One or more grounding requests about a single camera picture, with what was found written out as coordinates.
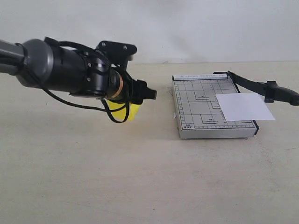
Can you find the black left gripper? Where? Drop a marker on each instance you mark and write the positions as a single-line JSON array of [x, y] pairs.
[[121, 88]]

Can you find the yellow foam block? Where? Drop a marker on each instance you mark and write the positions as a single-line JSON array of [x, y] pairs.
[[121, 114]]

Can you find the white paper sheet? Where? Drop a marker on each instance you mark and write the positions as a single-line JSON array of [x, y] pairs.
[[243, 107]]

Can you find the black cutter blade arm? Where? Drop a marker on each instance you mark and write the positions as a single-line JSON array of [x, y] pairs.
[[270, 90]]

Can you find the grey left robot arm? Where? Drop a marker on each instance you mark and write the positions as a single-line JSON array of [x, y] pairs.
[[79, 70]]

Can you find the grey paper cutter base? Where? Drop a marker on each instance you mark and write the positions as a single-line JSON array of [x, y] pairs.
[[198, 113]]

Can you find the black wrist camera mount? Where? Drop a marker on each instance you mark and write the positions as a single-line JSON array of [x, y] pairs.
[[118, 54]]

